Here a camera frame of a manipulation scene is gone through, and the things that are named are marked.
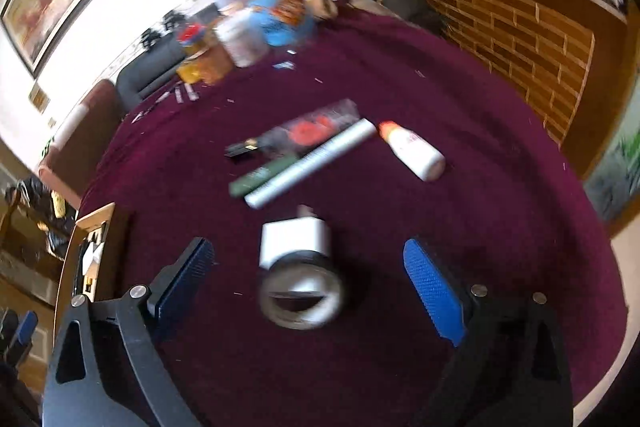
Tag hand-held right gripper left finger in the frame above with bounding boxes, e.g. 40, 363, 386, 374
42, 237, 216, 427

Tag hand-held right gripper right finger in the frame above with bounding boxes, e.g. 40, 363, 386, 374
402, 237, 573, 427

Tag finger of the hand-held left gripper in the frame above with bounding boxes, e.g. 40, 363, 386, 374
0, 307, 18, 354
11, 309, 40, 360

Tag cardboard box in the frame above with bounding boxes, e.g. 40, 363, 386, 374
52, 202, 131, 338

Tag white charger adapter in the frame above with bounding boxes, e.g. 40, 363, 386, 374
257, 204, 333, 273

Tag black tape roll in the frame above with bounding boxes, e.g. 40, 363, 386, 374
257, 252, 347, 332

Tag dark green marker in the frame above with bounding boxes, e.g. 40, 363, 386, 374
228, 154, 296, 198

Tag white glue bottle orange tip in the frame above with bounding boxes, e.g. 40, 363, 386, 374
377, 121, 447, 182

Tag black lipstick with gold band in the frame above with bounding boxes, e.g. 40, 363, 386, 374
224, 137, 263, 160

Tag white marker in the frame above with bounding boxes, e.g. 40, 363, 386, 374
244, 118, 378, 209

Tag clear plastic box red contents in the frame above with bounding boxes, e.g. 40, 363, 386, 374
260, 99, 361, 158

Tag dark wooden shelf stand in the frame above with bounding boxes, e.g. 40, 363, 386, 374
0, 177, 81, 308

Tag black leather sofa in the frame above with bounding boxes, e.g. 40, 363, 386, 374
116, 4, 226, 112

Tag green printed bag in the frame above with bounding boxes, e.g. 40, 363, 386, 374
582, 107, 640, 223

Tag amber jar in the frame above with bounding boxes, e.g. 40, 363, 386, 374
176, 47, 235, 86

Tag red-lidded tin can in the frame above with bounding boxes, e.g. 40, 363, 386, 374
179, 24, 211, 58

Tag white plastic jar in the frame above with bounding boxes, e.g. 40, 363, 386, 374
216, 9, 271, 68

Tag wooden brick-pattern cabinet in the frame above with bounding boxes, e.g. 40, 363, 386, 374
365, 0, 640, 180

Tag clear jar with blue label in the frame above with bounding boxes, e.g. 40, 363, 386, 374
247, 0, 317, 48

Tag beige cup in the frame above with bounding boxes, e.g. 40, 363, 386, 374
306, 0, 338, 22

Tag wall switch plate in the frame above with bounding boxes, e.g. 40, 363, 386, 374
28, 84, 49, 112

